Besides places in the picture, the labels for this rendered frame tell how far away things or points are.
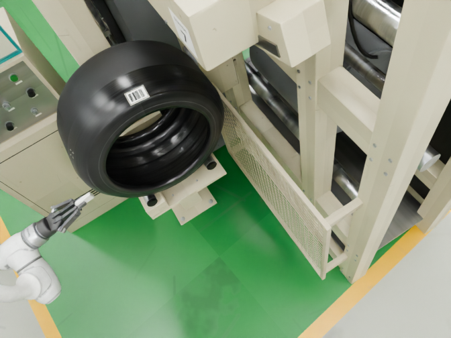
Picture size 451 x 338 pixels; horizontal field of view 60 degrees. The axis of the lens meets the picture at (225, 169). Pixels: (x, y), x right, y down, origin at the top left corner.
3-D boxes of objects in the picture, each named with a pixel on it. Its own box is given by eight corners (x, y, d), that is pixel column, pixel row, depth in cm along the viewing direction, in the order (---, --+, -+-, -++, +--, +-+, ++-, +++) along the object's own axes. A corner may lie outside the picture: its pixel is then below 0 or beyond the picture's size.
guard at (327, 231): (227, 151, 231) (198, 70, 171) (230, 150, 231) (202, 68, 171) (322, 280, 186) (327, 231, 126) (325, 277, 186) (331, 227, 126)
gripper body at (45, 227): (37, 237, 144) (58, 222, 144) (32, 219, 149) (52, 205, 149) (52, 241, 151) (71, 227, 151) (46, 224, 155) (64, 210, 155)
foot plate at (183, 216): (164, 194, 261) (162, 192, 259) (197, 173, 263) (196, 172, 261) (181, 225, 247) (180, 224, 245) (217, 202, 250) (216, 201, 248)
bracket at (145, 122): (112, 153, 177) (102, 141, 169) (186, 108, 181) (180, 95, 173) (115, 158, 176) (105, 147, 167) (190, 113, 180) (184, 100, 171)
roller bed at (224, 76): (191, 74, 184) (172, 24, 159) (217, 58, 186) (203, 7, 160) (211, 100, 175) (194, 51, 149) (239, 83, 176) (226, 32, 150)
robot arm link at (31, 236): (19, 227, 148) (31, 217, 148) (35, 233, 156) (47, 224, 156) (24, 245, 144) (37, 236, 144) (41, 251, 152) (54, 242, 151)
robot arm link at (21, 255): (29, 226, 155) (49, 252, 155) (-2, 248, 156) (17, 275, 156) (14, 231, 145) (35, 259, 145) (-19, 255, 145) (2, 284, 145)
